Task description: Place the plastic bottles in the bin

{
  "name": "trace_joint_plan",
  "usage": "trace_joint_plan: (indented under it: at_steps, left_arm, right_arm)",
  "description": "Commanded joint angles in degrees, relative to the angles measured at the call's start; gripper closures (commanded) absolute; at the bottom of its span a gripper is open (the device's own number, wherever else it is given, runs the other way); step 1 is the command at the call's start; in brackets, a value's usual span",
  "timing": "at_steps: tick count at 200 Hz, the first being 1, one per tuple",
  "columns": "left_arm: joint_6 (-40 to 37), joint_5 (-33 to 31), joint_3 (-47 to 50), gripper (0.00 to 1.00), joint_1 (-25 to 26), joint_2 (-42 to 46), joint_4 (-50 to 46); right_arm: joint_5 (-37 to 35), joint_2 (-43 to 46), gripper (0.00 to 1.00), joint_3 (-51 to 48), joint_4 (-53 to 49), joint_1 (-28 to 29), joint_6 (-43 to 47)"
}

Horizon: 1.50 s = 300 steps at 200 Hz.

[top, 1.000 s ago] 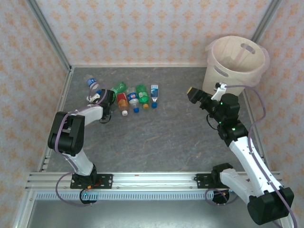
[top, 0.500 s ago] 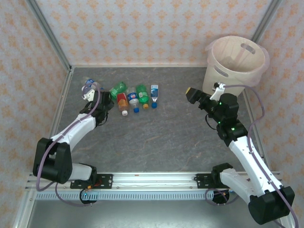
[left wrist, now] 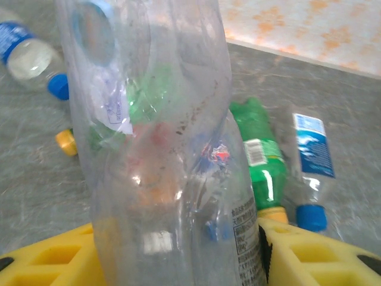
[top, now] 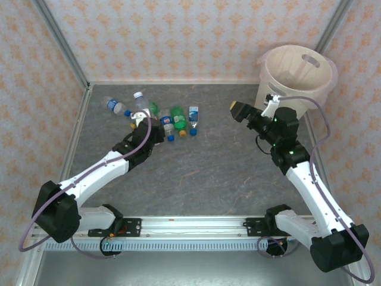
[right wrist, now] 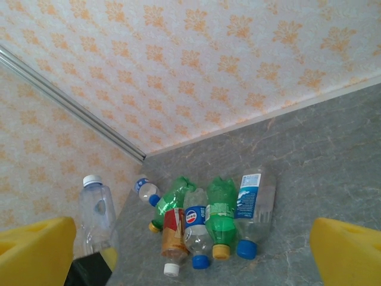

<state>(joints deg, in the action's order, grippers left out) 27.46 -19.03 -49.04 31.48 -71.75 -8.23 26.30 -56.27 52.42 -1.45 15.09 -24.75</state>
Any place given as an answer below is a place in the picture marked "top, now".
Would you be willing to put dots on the clear Pepsi label bottle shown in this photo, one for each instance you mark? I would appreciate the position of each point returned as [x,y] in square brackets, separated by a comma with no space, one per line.
[166,120]

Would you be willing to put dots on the clear bottle white cap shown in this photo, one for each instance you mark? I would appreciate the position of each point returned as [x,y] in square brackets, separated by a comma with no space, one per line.
[142,104]

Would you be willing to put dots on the crushed green bottle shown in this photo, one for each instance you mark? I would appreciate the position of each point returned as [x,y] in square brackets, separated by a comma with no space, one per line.
[154,109]

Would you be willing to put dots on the green Sprite bottle yellow cap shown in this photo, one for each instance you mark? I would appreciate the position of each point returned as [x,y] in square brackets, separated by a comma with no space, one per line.
[178,119]

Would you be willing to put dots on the small clear bottle blue label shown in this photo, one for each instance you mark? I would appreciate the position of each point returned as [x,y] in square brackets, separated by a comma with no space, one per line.
[113,104]

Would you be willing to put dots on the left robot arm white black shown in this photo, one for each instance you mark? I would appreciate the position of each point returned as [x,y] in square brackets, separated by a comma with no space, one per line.
[89,175]

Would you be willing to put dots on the cream plastic bin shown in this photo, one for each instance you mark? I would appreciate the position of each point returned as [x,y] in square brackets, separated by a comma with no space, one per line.
[263,89]

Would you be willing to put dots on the flat clear bottle blue-white label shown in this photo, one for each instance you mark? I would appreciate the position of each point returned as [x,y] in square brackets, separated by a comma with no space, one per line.
[193,114]

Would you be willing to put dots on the aluminium mounting rail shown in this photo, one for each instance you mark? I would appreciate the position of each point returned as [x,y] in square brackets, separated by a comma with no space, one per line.
[193,226]

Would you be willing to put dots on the aluminium frame post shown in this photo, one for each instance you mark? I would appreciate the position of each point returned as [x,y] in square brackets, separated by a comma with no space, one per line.
[61,40]
[334,24]

